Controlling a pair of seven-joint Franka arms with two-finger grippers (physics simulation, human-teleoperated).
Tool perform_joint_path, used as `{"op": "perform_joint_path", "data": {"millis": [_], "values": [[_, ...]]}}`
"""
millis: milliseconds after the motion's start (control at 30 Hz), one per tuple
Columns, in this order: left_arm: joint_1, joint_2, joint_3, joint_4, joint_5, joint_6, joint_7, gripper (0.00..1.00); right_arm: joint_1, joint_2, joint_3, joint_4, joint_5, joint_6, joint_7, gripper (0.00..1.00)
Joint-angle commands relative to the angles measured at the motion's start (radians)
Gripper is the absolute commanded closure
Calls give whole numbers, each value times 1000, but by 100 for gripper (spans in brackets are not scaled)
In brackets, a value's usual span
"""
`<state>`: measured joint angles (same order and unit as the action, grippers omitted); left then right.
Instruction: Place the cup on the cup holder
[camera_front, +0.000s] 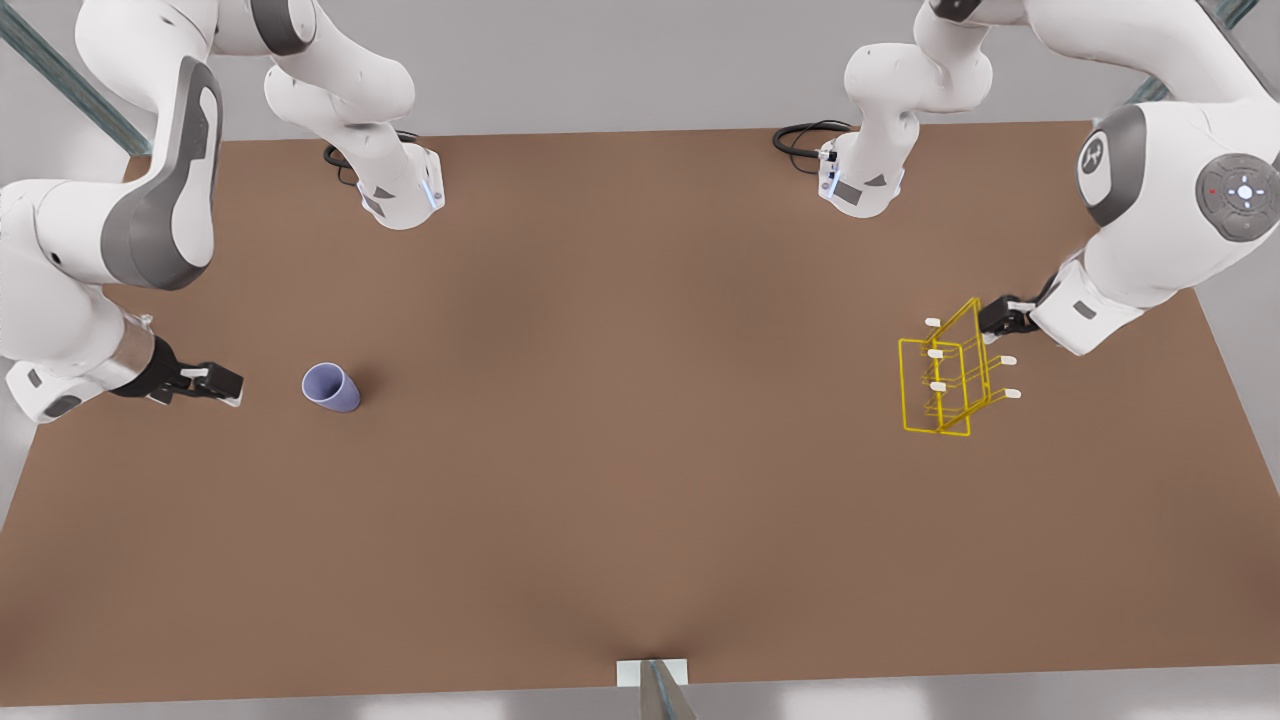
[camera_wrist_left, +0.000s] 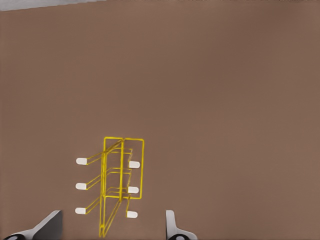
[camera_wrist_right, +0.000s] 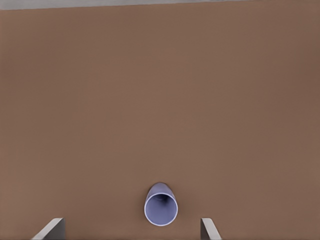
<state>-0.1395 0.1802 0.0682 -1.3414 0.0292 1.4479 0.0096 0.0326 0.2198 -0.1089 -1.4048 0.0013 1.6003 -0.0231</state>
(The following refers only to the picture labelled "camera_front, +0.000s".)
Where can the white post foot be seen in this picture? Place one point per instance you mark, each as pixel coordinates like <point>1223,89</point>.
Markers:
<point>630,673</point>

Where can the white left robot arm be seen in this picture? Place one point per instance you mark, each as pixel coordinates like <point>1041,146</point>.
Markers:
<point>1160,170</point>

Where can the purple cup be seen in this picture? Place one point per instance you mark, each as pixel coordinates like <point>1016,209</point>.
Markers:
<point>330,387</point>

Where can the silver frame post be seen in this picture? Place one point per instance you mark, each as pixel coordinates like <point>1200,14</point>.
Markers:
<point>1195,45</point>
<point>70,82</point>
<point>664,695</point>

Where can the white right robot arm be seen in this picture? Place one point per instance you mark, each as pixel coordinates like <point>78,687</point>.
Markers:
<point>160,190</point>

